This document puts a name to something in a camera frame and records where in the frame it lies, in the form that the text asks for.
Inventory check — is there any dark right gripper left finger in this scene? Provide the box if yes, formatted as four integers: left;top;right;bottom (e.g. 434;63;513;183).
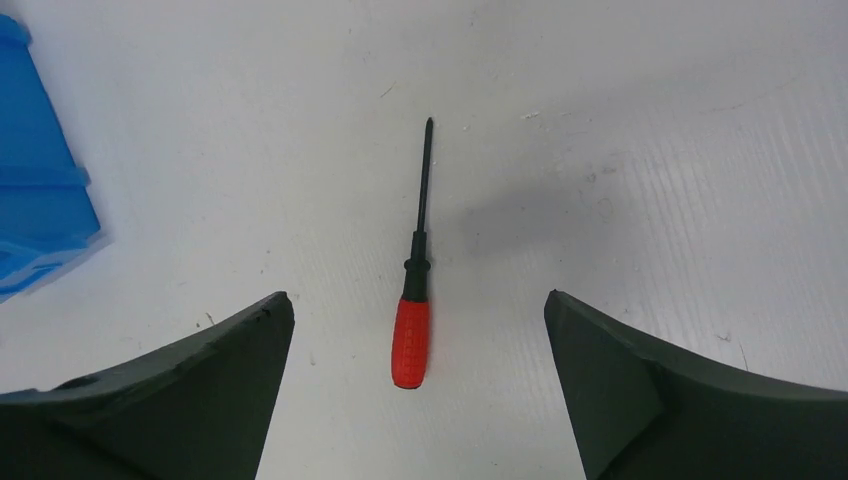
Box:
1;292;295;479

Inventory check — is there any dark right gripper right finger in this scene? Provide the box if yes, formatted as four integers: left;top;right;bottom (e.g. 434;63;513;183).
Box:
544;291;847;479

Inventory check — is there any red black screwdriver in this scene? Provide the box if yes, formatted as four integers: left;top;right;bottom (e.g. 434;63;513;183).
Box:
391;118;434;389

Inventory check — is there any blue plastic bin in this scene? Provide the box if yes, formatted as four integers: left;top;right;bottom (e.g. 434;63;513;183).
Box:
1;16;101;300

